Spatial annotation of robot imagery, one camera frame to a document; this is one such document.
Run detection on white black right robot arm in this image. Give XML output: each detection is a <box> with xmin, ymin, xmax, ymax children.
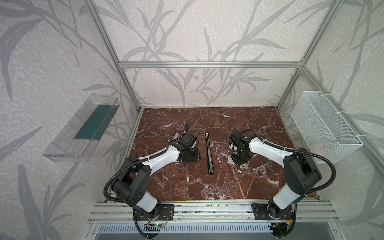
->
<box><xmin>229</xmin><ymin>129</ymin><xmax>337</xmax><ymax>219</ymax></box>

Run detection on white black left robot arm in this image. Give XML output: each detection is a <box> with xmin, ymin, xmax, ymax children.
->
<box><xmin>103</xmin><ymin>123</ymin><xmax>201</xmax><ymax>218</ymax></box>

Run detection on green circuit board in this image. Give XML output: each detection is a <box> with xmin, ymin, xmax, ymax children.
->
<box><xmin>146</xmin><ymin>222</ymin><xmax>167</xmax><ymax>231</ymax></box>

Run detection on pink object in basket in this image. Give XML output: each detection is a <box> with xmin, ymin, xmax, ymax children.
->
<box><xmin>311</xmin><ymin>143</ymin><xmax>325</xmax><ymax>156</ymax></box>

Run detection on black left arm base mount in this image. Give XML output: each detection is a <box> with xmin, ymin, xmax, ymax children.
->
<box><xmin>134</xmin><ymin>204</ymin><xmax>175</xmax><ymax>221</ymax></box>

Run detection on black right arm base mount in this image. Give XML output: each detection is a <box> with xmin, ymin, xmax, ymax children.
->
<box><xmin>251</xmin><ymin>203</ymin><xmax>293</xmax><ymax>221</ymax></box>

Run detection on white wire mesh basket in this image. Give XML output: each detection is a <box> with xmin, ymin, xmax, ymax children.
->
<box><xmin>291</xmin><ymin>91</ymin><xmax>364</xmax><ymax>163</ymax></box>

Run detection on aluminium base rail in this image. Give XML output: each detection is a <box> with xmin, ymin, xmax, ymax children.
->
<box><xmin>81</xmin><ymin>198</ymin><xmax>348</xmax><ymax>240</ymax></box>

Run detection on aluminium frame profiles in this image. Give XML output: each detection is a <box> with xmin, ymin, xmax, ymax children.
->
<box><xmin>82</xmin><ymin>0</ymin><xmax>384</xmax><ymax>211</ymax></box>

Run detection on clear plastic wall tray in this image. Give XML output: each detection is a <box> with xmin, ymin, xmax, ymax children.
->
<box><xmin>43</xmin><ymin>94</ymin><xmax>120</xmax><ymax>163</ymax></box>

